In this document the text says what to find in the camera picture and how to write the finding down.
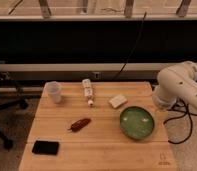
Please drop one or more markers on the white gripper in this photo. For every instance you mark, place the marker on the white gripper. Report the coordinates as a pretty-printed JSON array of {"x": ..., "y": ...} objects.
[{"x": 163, "y": 100}]

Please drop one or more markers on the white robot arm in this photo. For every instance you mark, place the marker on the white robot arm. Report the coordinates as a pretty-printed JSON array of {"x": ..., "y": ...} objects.
[{"x": 176, "y": 82}]

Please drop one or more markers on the green ceramic bowl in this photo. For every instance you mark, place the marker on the green ceramic bowl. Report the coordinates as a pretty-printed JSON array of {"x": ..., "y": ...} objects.
[{"x": 136, "y": 123}]

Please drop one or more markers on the white sponge block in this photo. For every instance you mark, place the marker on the white sponge block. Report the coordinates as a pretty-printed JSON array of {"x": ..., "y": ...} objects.
[{"x": 117, "y": 101}]

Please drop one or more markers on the white tube bottle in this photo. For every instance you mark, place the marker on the white tube bottle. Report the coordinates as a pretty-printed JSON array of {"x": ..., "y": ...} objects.
[{"x": 88, "y": 91}]

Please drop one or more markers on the translucent plastic cup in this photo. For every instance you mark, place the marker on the translucent plastic cup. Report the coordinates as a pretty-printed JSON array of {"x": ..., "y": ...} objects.
[{"x": 53, "y": 89}]

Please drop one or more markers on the black phone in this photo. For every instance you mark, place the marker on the black phone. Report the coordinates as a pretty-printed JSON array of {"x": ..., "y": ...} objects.
[{"x": 45, "y": 147}]

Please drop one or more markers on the black office chair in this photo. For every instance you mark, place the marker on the black office chair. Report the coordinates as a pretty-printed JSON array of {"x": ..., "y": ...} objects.
[{"x": 8, "y": 143}]

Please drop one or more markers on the white baseboard heater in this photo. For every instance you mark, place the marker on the white baseboard heater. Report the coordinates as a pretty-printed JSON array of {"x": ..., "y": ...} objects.
[{"x": 76, "y": 72}]

